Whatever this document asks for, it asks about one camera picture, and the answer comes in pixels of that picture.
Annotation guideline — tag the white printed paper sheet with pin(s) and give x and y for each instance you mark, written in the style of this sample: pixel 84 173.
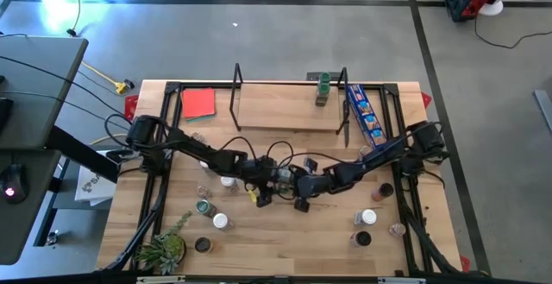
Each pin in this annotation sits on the white printed paper sheet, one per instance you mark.
pixel 92 187

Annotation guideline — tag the black-lid orange spice jar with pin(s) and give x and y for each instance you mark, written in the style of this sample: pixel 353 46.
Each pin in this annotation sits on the black-lid orange spice jar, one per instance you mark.
pixel 202 244

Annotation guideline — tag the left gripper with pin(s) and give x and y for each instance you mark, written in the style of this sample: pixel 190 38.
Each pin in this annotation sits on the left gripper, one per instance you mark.
pixel 261 174

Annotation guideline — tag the grey office desk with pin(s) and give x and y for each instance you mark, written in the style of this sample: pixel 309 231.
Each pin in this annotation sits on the grey office desk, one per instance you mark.
pixel 39 72

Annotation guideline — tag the yellow tape tag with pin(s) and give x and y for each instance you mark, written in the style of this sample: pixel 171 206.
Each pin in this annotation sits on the yellow tape tag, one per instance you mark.
pixel 252 196

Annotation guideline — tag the desk caster wheel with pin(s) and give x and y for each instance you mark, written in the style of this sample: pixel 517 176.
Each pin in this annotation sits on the desk caster wheel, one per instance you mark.
pixel 52 237

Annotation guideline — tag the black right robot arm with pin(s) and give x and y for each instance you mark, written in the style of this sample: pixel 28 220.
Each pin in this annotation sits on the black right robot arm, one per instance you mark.
pixel 379 156

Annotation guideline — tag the red paper folder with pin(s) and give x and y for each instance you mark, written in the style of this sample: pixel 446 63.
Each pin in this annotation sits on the red paper folder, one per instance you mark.
pixel 198 102

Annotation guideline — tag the blue cracker box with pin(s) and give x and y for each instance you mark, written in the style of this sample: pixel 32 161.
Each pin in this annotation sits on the blue cracker box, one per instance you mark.
pixel 366 111

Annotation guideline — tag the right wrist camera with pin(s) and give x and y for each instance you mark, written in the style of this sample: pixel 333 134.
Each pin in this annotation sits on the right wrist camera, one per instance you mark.
pixel 310 164

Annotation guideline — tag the black kitchen knife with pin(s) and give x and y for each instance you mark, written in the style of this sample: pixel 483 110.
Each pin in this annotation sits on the black kitchen knife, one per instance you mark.
pixel 346 137

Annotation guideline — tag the black metal rig frame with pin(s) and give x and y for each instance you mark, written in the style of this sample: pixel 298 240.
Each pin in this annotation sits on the black metal rig frame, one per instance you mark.
pixel 172 88

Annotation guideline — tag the red corner bracket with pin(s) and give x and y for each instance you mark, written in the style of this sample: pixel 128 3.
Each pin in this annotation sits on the red corner bracket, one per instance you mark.
pixel 426 100
pixel 464 263
pixel 130 108

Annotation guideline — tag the black diagonal beam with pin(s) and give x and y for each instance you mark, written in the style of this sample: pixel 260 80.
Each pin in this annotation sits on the black diagonal beam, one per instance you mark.
pixel 82 154

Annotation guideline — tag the black power plug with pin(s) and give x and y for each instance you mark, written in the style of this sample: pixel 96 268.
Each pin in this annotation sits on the black power plug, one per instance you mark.
pixel 128 84

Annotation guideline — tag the black-lid purple-label spice jar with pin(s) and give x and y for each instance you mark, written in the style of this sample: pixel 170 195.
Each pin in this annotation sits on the black-lid purple-label spice jar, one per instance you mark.
pixel 363 238

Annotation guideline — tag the green paper folder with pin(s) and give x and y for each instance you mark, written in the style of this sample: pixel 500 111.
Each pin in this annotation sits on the green paper folder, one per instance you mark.
pixel 200 120

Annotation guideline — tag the silver bracket strip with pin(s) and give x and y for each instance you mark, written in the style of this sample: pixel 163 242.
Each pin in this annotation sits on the silver bracket strip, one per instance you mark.
pixel 160 279
pixel 401 280

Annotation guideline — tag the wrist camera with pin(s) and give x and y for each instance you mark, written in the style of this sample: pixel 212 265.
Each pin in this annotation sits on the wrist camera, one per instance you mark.
pixel 265 163
pixel 310 164

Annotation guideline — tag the black computer mouse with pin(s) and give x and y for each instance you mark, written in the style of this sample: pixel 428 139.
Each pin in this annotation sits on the black computer mouse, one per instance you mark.
pixel 14 184

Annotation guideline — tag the potted succulent plant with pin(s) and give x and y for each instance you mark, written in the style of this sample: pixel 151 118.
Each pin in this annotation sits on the potted succulent plant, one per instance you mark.
pixel 166 249

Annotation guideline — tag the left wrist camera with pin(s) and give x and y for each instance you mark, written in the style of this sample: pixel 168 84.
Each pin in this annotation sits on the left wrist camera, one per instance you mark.
pixel 265 163

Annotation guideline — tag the black keyboard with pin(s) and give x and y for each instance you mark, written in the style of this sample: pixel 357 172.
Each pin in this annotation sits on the black keyboard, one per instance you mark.
pixel 4 115

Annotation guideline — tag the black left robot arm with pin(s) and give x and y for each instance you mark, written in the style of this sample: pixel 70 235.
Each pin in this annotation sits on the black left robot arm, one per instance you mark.
pixel 194 148

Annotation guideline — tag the wooden shelf with black frame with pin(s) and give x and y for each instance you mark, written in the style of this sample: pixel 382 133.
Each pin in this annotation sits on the wooden shelf with black frame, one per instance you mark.
pixel 276 107

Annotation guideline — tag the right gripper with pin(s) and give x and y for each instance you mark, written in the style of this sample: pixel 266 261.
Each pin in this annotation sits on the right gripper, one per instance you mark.
pixel 315 184

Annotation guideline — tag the black-lid red-brown spice jar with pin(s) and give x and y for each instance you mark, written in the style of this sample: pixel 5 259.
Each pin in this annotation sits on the black-lid red-brown spice jar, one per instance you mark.
pixel 385 189

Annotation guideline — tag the grey metal bar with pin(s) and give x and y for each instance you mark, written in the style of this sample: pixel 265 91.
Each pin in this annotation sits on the grey metal bar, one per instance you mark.
pixel 544 107

